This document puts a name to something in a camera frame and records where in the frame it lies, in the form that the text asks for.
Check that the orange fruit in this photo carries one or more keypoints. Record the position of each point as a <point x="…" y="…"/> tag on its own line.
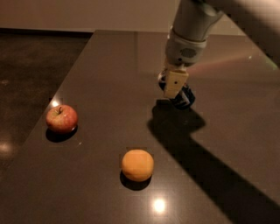
<point x="137" y="165"/>

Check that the blue pepsi can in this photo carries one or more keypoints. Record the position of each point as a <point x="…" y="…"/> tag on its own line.
<point x="185" y="97"/>

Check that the red apple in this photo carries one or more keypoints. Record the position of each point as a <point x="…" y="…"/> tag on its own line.
<point x="61" y="119"/>

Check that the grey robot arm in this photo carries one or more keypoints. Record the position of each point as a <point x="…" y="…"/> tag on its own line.
<point x="259" y="19"/>

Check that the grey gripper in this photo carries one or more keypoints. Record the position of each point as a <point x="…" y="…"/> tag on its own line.
<point x="183" y="52"/>

